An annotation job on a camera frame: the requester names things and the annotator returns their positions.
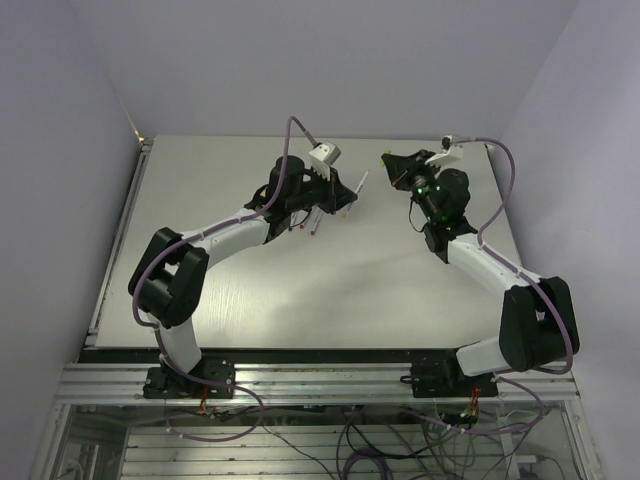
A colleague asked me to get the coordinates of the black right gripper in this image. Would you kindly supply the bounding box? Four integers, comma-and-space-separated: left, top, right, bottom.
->
383, 150, 442, 223

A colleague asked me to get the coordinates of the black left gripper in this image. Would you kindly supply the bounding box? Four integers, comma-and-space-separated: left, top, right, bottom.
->
288, 165, 358, 216

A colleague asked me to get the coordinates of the orange ended white pen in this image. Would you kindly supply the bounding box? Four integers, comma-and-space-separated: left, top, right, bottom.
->
342, 169, 370, 218

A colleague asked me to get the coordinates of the purple ended white pen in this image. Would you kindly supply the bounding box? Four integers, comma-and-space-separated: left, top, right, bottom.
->
310, 210, 324, 236

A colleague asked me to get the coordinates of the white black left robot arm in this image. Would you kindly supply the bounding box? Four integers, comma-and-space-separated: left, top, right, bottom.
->
128, 143, 358, 397

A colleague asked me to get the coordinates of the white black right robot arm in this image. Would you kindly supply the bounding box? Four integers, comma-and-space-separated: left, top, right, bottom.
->
381, 148, 580, 396

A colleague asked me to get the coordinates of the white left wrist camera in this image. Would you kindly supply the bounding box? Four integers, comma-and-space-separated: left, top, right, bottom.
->
309, 142, 342, 181

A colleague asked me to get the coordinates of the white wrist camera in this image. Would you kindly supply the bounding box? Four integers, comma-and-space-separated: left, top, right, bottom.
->
425, 135, 464, 167
309, 142, 342, 181

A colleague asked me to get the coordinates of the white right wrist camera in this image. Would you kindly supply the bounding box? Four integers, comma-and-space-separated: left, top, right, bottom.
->
425, 135, 464, 167

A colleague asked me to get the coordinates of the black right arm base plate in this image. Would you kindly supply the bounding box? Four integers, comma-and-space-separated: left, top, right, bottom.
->
400, 364, 498, 398

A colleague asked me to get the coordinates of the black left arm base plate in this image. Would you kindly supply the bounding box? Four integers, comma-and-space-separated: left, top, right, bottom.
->
142, 361, 235, 399

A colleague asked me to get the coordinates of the aluminium extrusion frame rail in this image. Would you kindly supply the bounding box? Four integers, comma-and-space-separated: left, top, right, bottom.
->
55, 363, 579, 405

